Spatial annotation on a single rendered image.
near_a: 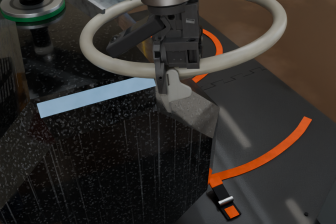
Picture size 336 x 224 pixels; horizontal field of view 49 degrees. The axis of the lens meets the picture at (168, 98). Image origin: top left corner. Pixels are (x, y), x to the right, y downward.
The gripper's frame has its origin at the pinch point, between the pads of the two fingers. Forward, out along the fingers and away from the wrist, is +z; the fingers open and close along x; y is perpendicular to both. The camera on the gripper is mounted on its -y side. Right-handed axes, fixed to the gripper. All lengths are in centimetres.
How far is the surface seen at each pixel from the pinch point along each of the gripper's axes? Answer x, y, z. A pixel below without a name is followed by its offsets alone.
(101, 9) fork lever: 28.5, -21.4, -8.4
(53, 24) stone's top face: 47, -47, 3
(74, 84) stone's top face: 16.7, -28.6, 7.3
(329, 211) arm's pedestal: 45, 50, 86
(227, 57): 2.2, 11.8, -7.7
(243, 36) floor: 201, 17, 81
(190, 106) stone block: 31.7, -0.7, 25.0
